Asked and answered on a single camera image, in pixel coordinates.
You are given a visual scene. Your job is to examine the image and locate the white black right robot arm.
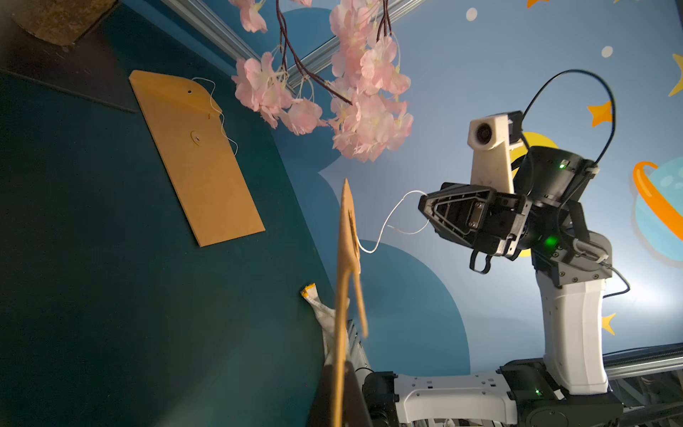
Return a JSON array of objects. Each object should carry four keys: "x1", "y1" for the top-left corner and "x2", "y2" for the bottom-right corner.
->
[{"x1": 362, "y1": 147, "x2": 624, "y2": 426}]

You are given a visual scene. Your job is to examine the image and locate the dark metal tree base plate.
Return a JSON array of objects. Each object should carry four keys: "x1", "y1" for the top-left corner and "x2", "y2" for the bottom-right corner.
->
[{"x1": 1, "y1": 1, "x2": 138, "y2": 112}]

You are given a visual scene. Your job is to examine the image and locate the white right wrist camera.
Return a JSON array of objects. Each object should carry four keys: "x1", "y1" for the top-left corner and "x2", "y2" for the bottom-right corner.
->
[{"x1": 467, "y1": 110, "x2": 523, "y2": 193}]

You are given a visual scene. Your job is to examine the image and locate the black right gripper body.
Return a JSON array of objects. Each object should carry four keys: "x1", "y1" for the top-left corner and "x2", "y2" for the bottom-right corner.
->
[{"x1": 418, "y1": 146, "x2": 600, "y2": 275}]

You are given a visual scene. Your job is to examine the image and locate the white closure string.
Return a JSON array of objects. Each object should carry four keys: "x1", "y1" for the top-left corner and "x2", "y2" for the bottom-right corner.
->
[
  {"x1": 356, "y1": 189, "x2": 430, "y2": 255},
  {"x1": 190, "y1": 77, "x2": 239, "y2": 157}
]

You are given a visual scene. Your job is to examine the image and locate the pink cherry blossom tree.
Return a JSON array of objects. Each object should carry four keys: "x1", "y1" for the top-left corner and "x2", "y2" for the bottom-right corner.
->
[{"x1": 10, "y1": 0, "x2": 414, "y2": 164}]

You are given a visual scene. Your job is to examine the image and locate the brown kraft file bag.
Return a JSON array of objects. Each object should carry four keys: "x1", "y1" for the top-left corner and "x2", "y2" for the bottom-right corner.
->
[{"x1": 129, "y1": 70, "x2": 265, "y2": 247}]

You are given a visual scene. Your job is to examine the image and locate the brown kraft envelope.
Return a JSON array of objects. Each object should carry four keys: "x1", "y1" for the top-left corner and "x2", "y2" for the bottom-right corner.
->
[{"x1": 330, "y1": 179, "x2": 368, "y2": 426}]

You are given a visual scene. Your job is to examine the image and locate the white yellow cloth strip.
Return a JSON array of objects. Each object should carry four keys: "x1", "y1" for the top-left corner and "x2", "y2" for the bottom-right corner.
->
[{"x1": 301, "y1": 284, "x2": 336, "y2": 366}]

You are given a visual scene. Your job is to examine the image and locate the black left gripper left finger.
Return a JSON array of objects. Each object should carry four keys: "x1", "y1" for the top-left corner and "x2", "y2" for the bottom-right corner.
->
[{"x1": 305, "y1": 365, "x2": 334, "y2": 427}]

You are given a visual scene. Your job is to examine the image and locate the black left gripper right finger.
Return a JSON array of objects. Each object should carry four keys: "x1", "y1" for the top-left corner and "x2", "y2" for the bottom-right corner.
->
[{"x1": 341, "y1": 361, "x2": 373, "y2": 427}]

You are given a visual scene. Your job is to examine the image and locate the aluminium back rail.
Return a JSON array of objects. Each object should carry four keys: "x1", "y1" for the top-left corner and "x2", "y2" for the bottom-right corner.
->
[{"x1": 162, "y1": 0, "x2": 261, "y2": 60}]

